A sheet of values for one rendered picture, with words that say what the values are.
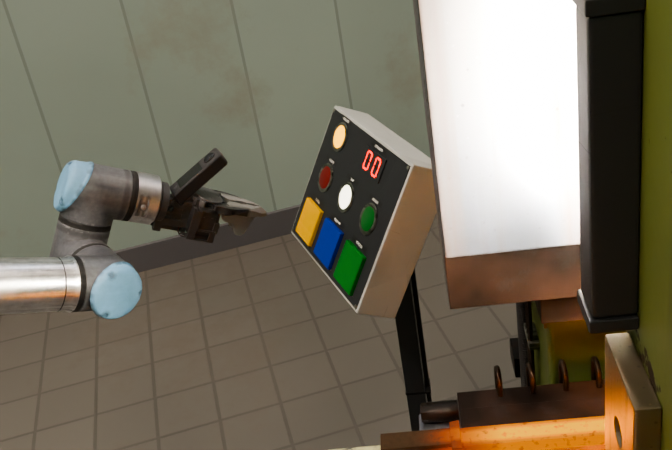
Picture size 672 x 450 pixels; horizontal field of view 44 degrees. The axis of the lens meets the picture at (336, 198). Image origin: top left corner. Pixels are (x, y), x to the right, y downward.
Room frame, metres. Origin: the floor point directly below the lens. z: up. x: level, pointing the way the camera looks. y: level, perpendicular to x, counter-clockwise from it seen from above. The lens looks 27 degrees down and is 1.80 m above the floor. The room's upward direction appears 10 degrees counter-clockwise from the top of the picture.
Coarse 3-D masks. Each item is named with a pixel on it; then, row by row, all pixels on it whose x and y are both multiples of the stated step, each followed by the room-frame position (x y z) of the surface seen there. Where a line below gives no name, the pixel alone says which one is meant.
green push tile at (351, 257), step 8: (344, 248) 1.28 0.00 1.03; (352, 248) 1.26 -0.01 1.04; (344, 256) 1.27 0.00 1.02; (352, 256) 1.25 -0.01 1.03; (360, 256) 1.23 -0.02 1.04; (344, 264) 1.26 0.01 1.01; (352, 264) 1.24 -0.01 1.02; (360, 264) 1.22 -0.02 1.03; (336, 272) 1.27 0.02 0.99; (344, 272) 1.25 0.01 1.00; (352, 272) 1.23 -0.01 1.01; (360, 272) 1.22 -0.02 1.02; (344, 280) 1.24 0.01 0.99; (352, 280) 1.22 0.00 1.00; (344, 288) 1.23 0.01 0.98; (352, 288) 1.21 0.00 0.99
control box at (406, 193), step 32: (352, 128) 1.44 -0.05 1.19; (384, 128) 1.46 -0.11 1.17; (320, 160) 1.50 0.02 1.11; (352, 160) 1.40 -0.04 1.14; (384, 160) 1.30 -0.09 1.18; (416, 160) 1.26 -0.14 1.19; (320, 192) 1.45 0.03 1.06; (352, 192) 1.35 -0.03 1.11; (384, 192) 1.26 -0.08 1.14; (416, 192) 1.22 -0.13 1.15; (320, 224) 1.40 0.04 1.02; (352, 224) 1.31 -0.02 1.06; (384, 224) 1.22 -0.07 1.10; (416, 224) 1.22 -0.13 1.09; (384, 256) 1.20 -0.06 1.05; (416, 256) 1.22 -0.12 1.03; (384, 288) 1.20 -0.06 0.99
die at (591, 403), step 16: (560, 384) 0.90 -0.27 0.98; (576, 384) 0.89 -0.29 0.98; (592, 384) 0.89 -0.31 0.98; (464, 400) 0.90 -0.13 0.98; (480, 400) 0.90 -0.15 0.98; (496, 400) 0.89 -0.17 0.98; (512, 400) 0.88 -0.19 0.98; (528, 400) 0.88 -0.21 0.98; (544, 400) 0.87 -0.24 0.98; (560, 400) 0.86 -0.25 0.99; (576, 400) 0.85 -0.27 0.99; (592, 400) 0.85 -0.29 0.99; (464, 416) 0.86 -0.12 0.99; (480, 416) 0.85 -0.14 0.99; (496, 416) 0.85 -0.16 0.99; (512, 416) 0.84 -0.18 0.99; (528, 416) 0.84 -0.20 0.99; (544, 416) 0.83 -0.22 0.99; (560, 416) 0.83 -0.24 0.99; (576, 416) 0.82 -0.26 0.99; (592, 416) 0.82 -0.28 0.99; (560, 448) 0.76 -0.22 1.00; (576, 448) 0.76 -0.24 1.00; (592, 448) 0.76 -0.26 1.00
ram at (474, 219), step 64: (448, 0) 0.67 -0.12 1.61; (512, 0) 0.66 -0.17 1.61; (448, 64) 0.67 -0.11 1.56; (512, 64) 0.66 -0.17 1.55; (576, 64) 0.66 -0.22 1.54; (448, 128) 0.67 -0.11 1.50; (512, 128) 0.66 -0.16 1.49; (576, 128) 0.66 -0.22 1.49; (448, 192) 0.67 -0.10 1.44; (512, 192) 0.66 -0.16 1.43; (576, 192) 0.66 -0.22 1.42; (448, 256) 0.67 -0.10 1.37
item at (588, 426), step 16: (400, 432) 0.82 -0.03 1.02; (416, 432) 0.81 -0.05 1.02; (432, 432) 0.81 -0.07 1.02; (448, 432) 0.80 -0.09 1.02; (464, 432) 0.80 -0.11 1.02; (480, 432) 0.80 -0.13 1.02; (496, 432) 0.79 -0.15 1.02; (512, 432) 0.79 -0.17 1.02; (528, 432) 0.78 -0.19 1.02; (544, 432) 0.78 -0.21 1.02; (560, 432) 0.78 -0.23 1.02; (576, 432) 0.77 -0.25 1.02; (592, 432) 0.77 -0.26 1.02; (384, 448) 0.80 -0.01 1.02; (400, 448) 0.79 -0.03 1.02; (416, 448) 0.79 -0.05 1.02; (432, 448) 0.79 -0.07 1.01; (448, 448) 0.79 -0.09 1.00; (464, 448) 0.78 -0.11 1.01; (480, 448) 0.78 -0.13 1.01; (496, 448) 0.78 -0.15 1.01; (512, 448) 0.77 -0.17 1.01; (528, 448) 0.77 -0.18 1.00; (544, 448) 0.77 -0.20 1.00
